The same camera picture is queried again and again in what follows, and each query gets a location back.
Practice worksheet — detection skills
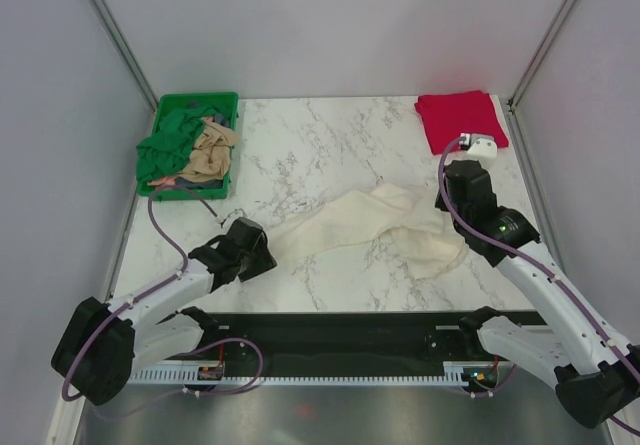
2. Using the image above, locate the green t shirt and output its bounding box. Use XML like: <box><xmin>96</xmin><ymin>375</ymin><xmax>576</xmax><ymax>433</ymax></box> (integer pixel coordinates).
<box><xmin>136</xmin><ymin>106</ymin><xmax>211</xmax><ymax>183</ymax></box>

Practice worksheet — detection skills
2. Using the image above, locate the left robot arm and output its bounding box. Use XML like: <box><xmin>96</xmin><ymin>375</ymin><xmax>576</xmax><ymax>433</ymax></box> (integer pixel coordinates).
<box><xmin>51</xmin><ymin>217</ymin><xmax>277</xmax><ymax>406</ymax></box>

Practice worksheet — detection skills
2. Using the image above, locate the white slotted cable duct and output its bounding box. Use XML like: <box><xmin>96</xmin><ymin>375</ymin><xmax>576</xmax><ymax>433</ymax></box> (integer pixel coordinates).
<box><xmin>128</xmin><ymin>361</ymin><xmax>468</xmax><ymax>387</ymax></box>

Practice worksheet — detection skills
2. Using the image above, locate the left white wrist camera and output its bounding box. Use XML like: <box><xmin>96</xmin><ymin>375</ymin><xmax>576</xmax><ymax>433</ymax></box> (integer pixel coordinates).
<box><xmin>216</xmin><ymin>208</ymin><xmax>247</xmax><ymax>229</ymax></box>

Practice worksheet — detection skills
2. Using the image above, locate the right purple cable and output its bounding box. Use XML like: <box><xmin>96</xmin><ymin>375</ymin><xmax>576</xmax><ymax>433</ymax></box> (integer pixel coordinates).
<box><xmin>437</xmin><ymin>137</ymin><xmax>640</xmax><ymax>436</ymax></box>

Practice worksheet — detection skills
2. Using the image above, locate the left aluminium frame post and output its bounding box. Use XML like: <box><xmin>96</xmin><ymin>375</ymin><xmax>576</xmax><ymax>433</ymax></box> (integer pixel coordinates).
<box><xmin>88</xmin><ymin>0</ymin><xmax>159</xmax><ymax>111</ymax></box>

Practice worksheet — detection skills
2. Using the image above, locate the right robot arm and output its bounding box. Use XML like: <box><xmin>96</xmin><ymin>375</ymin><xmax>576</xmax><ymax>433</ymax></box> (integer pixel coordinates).
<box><xmin>436</xmin><ymin>160</ymin><xmax>639</xmax><ymax>429</ymax></box>

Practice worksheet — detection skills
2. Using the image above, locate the green plastic bin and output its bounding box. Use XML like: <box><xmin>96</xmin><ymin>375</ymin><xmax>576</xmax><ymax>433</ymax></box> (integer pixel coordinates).
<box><xmin>136</xmin><ymin>92</ymin><xmax>239</xmax><ymax>200</ymax></box>

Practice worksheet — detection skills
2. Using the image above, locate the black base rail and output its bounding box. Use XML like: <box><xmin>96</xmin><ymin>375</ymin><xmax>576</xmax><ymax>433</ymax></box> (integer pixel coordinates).
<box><xmin>169</xmin><ymin>307</ymin><xmax>521</xmax><ymax>379</ymax></box>

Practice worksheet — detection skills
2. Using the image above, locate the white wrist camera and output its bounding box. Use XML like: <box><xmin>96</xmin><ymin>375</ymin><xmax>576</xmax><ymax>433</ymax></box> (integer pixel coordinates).
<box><xmin>459</xmin><ymin>133</ymin><xmax>498</xmax><ymax>163</ymax></box>
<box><xmin>216</xmin><ymin>208</ymin><xmax>247</xmax><ymax>229</ymax></box>

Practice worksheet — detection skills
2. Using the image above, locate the tan t shirt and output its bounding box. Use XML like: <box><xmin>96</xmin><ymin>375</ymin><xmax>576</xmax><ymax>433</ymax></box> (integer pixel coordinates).
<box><xmin>178</xmin><ymin>121</ymin><xmax>240</xmax><ymax>183</ymax></box>

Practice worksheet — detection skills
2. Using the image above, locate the right aluminium frame post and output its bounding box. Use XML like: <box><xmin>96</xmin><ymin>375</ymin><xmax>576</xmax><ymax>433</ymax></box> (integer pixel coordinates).
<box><xmin>506</xmin><ymin>0</ymin><xmax>580</xmax><ymax>113</ymax></box>

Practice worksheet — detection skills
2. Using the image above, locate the cream t shirt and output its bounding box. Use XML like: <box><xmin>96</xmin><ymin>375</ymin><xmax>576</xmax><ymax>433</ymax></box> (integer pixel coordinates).
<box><xmin>267</xmin><ymin>183</ymin><xmax>468</xmax><ymax>279</ymax></box>

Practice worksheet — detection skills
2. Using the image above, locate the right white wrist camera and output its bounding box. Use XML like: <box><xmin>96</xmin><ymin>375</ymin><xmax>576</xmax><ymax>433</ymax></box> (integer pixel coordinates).
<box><xmin>459</xmin><ymin>133</ymin><xmax>498</xmax><ymax>163</ymax></box>

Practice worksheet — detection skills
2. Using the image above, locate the red folded t shirt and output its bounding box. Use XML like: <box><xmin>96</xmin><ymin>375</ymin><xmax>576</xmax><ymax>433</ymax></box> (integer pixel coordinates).
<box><xmin>414</xmin><ymin>91</ymin><xmax>509</xmax><ymax>155</ymax></box>

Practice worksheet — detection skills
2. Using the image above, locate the aluminium frame post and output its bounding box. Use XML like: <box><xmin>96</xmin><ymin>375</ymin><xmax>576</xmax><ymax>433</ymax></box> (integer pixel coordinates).
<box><xmin>88</xmin><ymin>0</ymin><xmax>159</xmax><ymax>111</ymax></box>
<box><xmin>506</xmin><ymin>0</ymin><xmax>580</xmax><ymax>113</ymax></box>

